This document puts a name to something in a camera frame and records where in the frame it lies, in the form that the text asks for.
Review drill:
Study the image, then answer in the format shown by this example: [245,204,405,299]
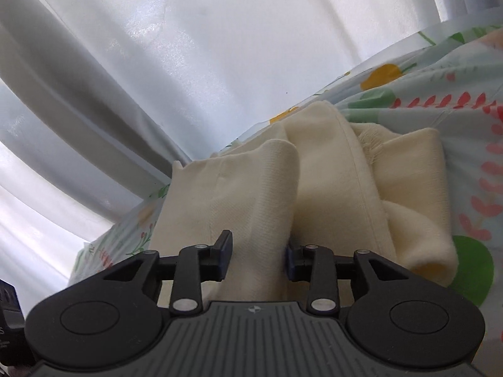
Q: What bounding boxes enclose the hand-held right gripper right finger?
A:
[285,243,394,315]

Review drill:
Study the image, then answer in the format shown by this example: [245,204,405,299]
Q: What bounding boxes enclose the floral bed sheet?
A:
[69,19,503,346]

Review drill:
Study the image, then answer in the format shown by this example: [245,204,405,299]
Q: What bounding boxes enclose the white curtain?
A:
[0,0,503,279]

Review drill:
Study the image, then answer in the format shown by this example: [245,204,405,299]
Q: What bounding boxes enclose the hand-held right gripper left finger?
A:
[104,230,235,315]

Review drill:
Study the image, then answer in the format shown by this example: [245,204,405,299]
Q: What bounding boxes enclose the cream long-sleeve sweater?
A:
[149,100,460,312]

